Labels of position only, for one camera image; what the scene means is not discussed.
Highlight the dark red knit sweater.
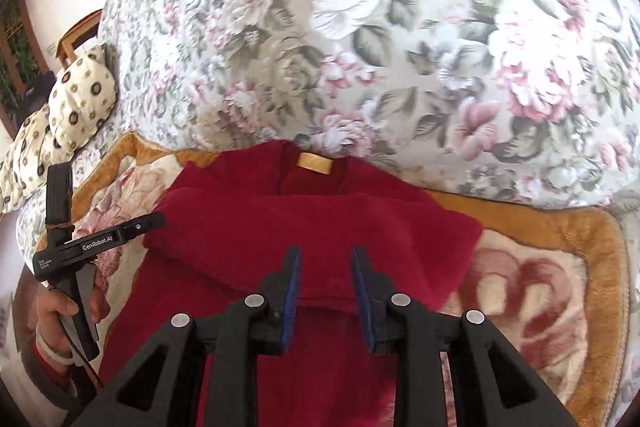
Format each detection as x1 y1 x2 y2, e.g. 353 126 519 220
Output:
96 138 485 427

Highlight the person left hand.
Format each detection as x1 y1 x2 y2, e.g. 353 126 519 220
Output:
36 270 111 373

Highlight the cream patterned pillow rear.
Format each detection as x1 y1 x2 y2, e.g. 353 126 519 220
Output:
1 104 73 213

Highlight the cream patterned pillow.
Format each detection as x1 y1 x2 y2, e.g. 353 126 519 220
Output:
48 42 117 154
1 104 73 213

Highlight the floral plush blanket orange border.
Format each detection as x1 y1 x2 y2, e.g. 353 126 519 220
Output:
73 135 629 426

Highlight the cream patterned pillow front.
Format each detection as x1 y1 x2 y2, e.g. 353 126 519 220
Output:
48 42 117 154

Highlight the wooden chair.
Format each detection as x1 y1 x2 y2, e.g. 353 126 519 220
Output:
55 10 102 68

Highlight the grey floral bedspread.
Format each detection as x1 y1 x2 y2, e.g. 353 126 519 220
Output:
15 0 639 258

